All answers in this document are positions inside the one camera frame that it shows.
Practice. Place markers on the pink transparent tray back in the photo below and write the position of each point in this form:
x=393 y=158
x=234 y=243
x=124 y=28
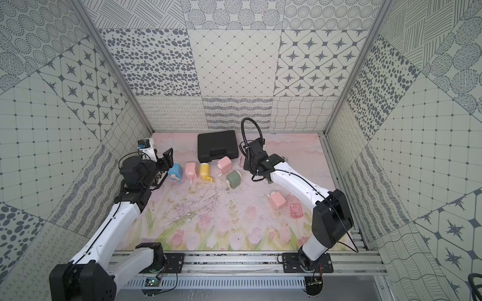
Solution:
x=242 y=161

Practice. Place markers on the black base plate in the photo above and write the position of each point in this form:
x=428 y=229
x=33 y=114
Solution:
x=173 y=262
x=298 y=263

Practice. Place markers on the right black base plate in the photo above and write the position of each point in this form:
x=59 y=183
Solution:
x=298 y=263

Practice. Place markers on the black plastic tool case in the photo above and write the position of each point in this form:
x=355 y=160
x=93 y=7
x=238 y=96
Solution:
x=217 y=145

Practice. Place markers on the yellow pencil sharpener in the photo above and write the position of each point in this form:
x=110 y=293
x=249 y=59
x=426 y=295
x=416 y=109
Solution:
x=205 y=173

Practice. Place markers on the pink pencil sharpener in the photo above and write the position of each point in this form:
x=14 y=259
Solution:
x=224 y=166
x=191 y=172
x=276 y=200

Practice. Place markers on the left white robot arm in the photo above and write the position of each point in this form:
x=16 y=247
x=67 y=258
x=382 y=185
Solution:
x=88 y=276

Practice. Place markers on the green pencil sharpener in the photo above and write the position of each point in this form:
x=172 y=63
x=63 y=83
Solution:
x=233 y=179

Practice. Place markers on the pink pencil sharpener back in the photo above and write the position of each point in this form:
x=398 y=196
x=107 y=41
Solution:
x=224 y=166

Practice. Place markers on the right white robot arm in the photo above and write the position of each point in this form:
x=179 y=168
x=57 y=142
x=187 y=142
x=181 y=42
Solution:
x=331 y=218

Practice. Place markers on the pink pencil sharpener front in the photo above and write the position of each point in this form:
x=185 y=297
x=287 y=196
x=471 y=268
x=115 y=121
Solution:
x=191 y=172

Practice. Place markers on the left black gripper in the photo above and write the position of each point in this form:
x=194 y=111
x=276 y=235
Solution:
x=165 y=161

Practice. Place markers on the blue pencil sharpener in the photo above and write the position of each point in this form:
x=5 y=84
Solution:
x=176 y=173

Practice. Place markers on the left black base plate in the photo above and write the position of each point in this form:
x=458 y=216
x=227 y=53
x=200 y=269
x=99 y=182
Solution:
x=173 y=262

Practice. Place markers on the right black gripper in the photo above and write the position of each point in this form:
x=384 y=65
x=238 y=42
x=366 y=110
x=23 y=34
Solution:
x=246 y=165

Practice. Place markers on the aluminium mounting rail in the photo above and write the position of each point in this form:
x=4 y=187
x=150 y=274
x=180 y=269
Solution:
x=258 y=270

